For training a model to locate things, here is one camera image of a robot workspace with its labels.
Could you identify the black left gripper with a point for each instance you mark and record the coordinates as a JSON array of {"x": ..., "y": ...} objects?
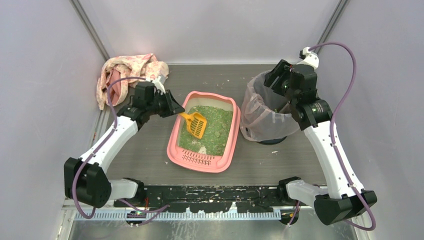
[{"x": 166, "y": 103}]

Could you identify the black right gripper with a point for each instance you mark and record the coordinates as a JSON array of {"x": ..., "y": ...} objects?
[{"x": 276, "y": 77}]

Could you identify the orange litter scoop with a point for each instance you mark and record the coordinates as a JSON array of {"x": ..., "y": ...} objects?
[{"x": 195, "y": 124}]

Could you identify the pink plastic trash bag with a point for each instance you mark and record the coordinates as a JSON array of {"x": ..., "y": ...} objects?
[{"x": 265, "y": 115}]

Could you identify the pink litter box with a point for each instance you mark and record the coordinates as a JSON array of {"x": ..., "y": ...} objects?
[{"x": 202, "y": 162}]

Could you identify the dark round trash bin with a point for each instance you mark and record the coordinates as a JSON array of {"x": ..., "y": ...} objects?
[{"x": 272, "y": 141}]

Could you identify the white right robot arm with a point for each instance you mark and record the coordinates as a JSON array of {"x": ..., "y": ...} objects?
[{"x": 345, "y": 197}]

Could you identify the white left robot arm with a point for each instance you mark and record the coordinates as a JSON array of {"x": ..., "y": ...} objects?
[{"x": 85, "y": 178}]

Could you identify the green cat litter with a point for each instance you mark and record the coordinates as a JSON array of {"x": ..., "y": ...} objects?
[{"x": 215, "y": 137}]

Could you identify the pink floral cloth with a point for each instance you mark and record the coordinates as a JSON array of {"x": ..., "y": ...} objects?
[{"x": 146, "y": 66}]

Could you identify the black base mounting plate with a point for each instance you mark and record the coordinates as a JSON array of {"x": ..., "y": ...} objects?
[{"x": 211, "y": 198}]

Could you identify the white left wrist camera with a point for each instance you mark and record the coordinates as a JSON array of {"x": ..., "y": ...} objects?
[{"x": 159, "y": 83}]

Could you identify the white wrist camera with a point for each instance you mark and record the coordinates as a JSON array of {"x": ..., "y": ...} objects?
[
  {"x": 159, "y": 83},
  {"x": 309, "y": 58}
]

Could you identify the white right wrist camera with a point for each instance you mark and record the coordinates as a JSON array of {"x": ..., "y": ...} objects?
[{"x": 309, "y": 58}]

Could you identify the aluminium front rail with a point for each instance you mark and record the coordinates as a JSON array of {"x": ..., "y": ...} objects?
[{"x": 116, "y": 221}]

